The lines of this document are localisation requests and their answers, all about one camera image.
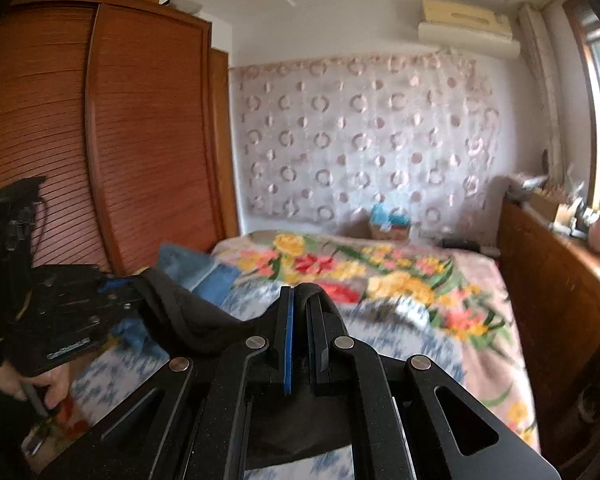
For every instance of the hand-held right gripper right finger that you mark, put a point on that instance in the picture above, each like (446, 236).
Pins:
(321, 345)

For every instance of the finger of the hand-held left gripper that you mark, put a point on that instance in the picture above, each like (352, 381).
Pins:
(112, 286)
(117, 310)

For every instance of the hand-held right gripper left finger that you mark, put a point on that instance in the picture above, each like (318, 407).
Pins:
(289, 340)

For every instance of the black pants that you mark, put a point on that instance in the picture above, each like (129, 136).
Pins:
(190, 320)

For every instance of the person's left hand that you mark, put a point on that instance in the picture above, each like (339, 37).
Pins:
(45, 385)

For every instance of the folded grey-blue jeans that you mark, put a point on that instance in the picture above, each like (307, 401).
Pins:
(180, 262)

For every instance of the blue floral bed sheet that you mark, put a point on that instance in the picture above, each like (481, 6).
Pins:
(405, 340)

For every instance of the pink flower-printed blanket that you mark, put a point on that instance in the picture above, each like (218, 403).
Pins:
(380, 270)

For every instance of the cardboard box with blue packs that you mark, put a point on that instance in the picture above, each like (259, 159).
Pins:
(390, 225)

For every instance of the wooden slatted wardrobe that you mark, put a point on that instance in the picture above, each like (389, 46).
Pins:
(145, 135)

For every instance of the black flat object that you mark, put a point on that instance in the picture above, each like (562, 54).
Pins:
(460, 243)

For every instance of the circle-patterned sheer curtain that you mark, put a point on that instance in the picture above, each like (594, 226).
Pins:
(360, 140)

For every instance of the wooden sideboard cabinet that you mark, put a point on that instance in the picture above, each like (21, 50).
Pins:
(545, 285)

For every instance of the open cardboard box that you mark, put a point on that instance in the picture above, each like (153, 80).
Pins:
(550, 205)

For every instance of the trash bin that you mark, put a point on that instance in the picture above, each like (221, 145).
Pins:
(592, 405)

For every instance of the white box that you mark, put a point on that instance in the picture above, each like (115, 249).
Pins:
(182, 4)

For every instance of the gathered window curtain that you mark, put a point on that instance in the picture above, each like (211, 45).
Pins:
(545, 90)

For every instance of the wall air conditioner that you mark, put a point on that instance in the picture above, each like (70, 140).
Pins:
(465, 27)

